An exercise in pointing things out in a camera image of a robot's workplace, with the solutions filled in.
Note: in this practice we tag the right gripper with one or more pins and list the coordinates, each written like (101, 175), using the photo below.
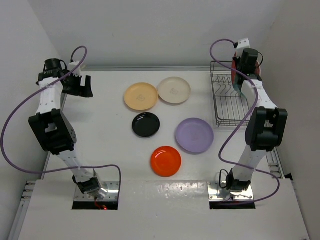
(238, 60)

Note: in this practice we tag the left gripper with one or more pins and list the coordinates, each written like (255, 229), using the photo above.
(84, 90)

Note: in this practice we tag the red teal floral plate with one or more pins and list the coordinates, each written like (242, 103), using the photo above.
(238, 80)

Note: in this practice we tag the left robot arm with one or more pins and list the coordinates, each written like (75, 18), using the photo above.
(51, 127)

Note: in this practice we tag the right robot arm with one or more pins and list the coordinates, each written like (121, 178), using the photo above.
(267, 123)

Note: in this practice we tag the yellow plastic plate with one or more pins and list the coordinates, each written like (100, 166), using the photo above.
(141, 96)

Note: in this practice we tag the black glossy plate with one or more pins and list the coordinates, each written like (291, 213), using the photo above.
(146, 124)

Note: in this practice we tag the cream plastic plate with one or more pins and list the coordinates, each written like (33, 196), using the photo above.
(174, 90)

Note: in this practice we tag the lilac plastic plate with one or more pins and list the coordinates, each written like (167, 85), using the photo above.
(194, 135)

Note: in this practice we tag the orange glossy plate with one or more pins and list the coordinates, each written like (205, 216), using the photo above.
(165, 161)

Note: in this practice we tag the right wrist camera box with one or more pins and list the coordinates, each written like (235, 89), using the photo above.
(241, 46)

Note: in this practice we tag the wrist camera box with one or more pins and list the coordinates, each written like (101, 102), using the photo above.
(241, 46)
(76, 68)

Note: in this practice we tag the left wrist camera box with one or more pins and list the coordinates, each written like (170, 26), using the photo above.
(76, 68)

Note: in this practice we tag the grey wire dish rack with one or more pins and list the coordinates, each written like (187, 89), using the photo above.
(230, 107)

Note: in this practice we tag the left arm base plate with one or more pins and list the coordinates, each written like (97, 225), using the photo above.
(108, 200)

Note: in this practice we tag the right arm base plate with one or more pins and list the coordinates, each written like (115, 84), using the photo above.
(222, 199)

